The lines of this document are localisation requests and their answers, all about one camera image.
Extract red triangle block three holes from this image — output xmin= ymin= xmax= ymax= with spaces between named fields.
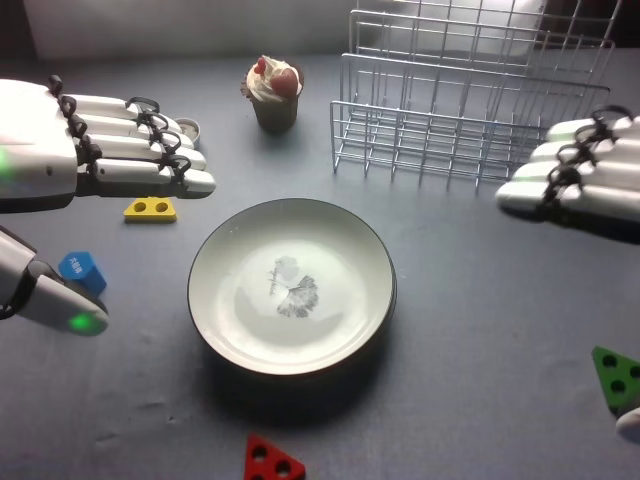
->
xmin=243 ymin=433 xmax=306 ymax=480

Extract cupcake with cream and strawberries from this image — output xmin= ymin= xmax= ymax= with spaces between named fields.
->
xmin=239 ymin=54 xmax=307 ymax=134

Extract white backdrop sheet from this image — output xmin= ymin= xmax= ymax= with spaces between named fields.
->
xmin=22 ymin=0 xmax=546 ymax=59

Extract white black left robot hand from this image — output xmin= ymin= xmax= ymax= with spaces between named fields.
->
xmin=0 ymin=74 xmax=218 ymax=337

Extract silver wire dish rack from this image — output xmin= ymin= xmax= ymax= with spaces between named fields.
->
xmin=329 ymin=0 xmax=616 ymax=188

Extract green triangle block three holes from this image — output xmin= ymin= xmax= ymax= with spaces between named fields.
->
xmin=591 ymin=345 xmax=640 ymax=416

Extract white plate big ginkgo print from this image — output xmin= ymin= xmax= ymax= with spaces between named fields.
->
xmin=187 ymin=198 xmax=396 ymax=379

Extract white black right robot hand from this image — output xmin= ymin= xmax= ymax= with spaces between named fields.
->
xmin=494 ymin=105 xmax=640 ymax=444

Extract yellow triangle block three holes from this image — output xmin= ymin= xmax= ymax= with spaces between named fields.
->
xmin=123 ymin=197 xmax=179 ymax=223

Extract blue hexagonal prism block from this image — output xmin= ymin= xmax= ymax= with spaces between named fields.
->
xmin=57 ymin=250 xmax=108 ymax=294

